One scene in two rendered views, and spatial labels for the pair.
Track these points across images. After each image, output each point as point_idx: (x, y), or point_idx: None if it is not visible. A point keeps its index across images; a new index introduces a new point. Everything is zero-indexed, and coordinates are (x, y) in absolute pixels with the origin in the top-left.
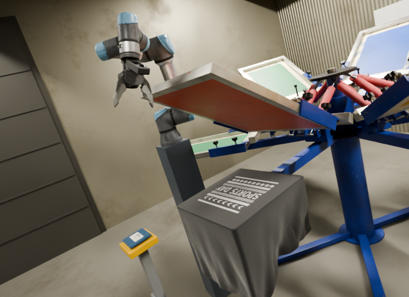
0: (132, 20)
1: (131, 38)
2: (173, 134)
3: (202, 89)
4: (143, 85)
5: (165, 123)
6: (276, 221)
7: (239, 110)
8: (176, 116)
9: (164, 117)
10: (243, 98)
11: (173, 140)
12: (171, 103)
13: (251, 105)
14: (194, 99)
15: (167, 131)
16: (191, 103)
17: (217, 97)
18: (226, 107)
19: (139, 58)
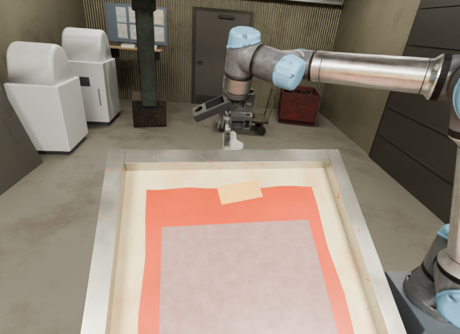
0: (228, 43)
1: (224, 68)
2: (419, 283)
3: (181, 188)
4: (224, 131)
5: (430, 253)
6: None
7: (222, 317)
8: (435, 267)
9: (436, 245)
10: (146, 258)
11: (409, 286)
12: (316, 202)
13: (161, 302)
14: (244, 211)
15: (422, 267)
16: (278, 223)
17: (191, 226)
18: (230, 281)
19: (425, 94)
